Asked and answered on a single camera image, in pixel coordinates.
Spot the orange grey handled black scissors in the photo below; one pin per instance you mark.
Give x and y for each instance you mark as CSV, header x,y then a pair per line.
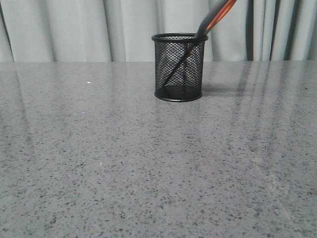
x,y
210,20

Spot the black mesh pen bucket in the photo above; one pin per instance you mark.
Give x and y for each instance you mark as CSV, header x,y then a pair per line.
x,y
179,59

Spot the pale grey curtain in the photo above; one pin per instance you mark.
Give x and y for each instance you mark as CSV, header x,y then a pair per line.
x,y
121,30

